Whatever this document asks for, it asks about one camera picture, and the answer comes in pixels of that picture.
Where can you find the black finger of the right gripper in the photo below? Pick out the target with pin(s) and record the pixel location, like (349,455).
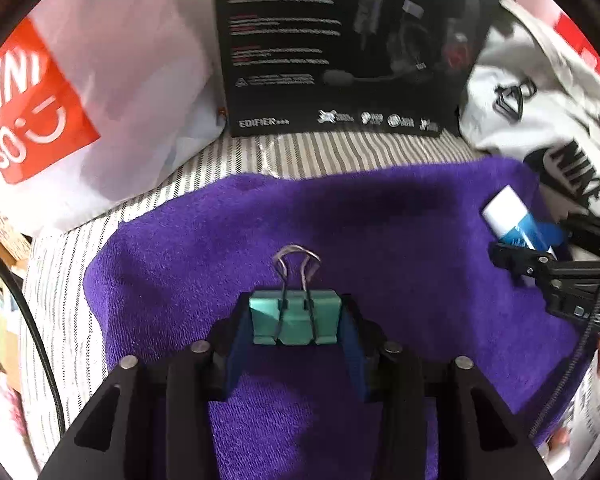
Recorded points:
(522,261)

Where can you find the striped bed sheet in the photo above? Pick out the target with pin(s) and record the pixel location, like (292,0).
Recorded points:
(53,285)

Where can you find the white Miniso plastic bag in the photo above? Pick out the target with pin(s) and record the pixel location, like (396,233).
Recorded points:
(100,101)

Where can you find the newspaper sheet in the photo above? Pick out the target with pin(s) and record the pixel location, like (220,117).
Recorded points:
(575,444)

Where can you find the black headset box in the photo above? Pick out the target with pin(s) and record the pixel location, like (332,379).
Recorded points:
(389,66)

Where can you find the small red paper bag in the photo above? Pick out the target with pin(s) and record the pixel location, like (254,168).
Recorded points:
(548,12)

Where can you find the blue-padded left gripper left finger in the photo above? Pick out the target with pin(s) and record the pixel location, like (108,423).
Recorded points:
(236,343)

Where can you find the purple towel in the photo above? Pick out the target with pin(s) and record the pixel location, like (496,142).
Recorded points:
(408,245)

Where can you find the mint green binder clip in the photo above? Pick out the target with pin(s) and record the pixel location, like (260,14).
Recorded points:
(295,317)

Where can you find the grey Nike waist bag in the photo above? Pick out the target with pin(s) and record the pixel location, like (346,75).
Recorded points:
(530,97)

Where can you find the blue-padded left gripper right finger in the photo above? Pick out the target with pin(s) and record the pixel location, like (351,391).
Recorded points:
(362,343)

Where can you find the patterned book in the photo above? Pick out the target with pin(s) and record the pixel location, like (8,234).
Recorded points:
(14,247)

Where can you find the blue white cylindrical bottle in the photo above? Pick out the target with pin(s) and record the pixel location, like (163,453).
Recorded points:
(510,220)

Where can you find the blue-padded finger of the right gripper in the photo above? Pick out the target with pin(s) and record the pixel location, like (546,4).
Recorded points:
(553,239)

